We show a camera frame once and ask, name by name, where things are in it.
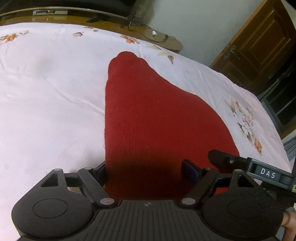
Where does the red knitted garment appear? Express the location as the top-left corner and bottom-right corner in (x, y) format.
(105, 52), (239, 200)

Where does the person's hand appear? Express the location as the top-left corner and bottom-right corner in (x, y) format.
(281, 203), (296, 241)

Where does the brown wooden door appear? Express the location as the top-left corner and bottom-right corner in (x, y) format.
(210, 1), (295, 94)

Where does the white floral bed sheet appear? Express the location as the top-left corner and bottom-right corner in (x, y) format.
(1, 23), (291, 240)

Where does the wooden TV stand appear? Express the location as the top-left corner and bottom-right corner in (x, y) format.
(1, 7), (183, 53)

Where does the silver set-top box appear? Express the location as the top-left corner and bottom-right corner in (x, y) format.
(33, 9), (68, 16)

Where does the black flat screen television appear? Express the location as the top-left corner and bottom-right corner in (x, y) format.
(1, 0), (137, 16)

